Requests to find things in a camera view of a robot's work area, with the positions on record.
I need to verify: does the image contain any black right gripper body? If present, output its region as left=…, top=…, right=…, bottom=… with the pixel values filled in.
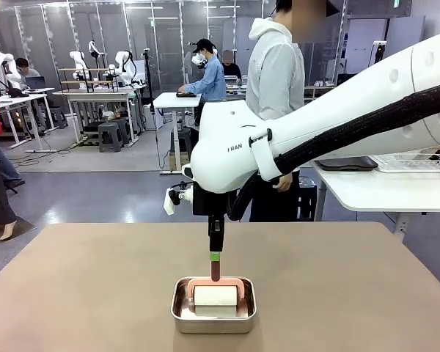
left=192, top=183, right=227, bottom=236

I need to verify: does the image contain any pink lint roller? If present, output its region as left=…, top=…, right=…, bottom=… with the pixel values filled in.
left=187, top=256, right=245, bottom=320

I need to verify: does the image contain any person's right hand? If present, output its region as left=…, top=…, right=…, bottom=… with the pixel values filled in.
left=271, top=175, right=293, bottom=193

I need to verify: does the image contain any stainless steel rectangular tray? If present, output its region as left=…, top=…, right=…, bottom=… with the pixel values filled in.
left=170, top=276, right=258, bottom=335

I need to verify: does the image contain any dark blue plastic stool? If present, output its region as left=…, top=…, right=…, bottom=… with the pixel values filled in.
left=296, top=175, right=318, bottom=222

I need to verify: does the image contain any white standing desk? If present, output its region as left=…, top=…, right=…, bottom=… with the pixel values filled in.
left=152, top=92, right=203, bottom=175

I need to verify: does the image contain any grey plastic stool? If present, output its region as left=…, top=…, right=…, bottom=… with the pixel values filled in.
left=111, top=117, right=131, bottom=145
left=97, top=121, right=123, bottom=153

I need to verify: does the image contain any man in blue shirt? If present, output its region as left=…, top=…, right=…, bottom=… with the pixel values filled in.
left=178, top=37, right=227, bottom=125

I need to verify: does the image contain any person in black top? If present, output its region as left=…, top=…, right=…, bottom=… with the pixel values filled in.
left=221, top=48, right=243, bottom=84

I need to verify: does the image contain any person in white jacket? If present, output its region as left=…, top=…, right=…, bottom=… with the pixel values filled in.
left=245, top=0, right=329, bottom=223

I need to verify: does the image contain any white background workbench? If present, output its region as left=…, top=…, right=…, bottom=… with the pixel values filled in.
left=52, top=85, right=148, bottom=148

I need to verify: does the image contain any white shoe rack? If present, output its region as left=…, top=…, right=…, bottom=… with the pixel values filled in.
left=303, top=79, right=337, bottom=102

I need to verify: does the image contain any white side table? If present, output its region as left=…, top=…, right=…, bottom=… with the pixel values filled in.
left=310, top=157, right=440, bottom=243

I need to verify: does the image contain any black equipment case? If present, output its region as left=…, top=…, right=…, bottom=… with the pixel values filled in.
left=337, top=73, right=361, bottom=87

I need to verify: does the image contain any mannequin base board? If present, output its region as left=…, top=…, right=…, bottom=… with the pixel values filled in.
left=0, top=216, right=38, bottom=243

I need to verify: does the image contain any black laptop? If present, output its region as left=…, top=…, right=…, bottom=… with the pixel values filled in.
left=24, top=76, right=47, bottom=91

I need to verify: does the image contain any white background desk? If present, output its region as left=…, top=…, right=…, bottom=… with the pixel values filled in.
left=0, top=87, right=58, bottom=153

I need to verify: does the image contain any seated man in dark clothes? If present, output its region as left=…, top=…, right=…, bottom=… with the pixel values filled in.
left=15, top=56, right=42, bottom=89

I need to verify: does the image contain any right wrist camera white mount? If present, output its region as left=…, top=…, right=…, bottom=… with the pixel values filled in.
left=163, top=184, right=194, bottom=216

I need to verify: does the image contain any right arm braided cable sleeve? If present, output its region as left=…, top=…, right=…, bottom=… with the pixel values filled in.
left=228, top=79, right=440, bottom=222

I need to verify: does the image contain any wooden black-frame shelf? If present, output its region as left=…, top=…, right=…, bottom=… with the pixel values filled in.
left=56, top=66, right=120, bottom=94

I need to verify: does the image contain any white wire dish rack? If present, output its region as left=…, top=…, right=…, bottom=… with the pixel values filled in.
left=372, top=143, right=440, bottom=174

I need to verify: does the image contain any black camera tripod stand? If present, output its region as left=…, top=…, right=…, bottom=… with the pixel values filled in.
left=373, top=40, right=388, bottom=67

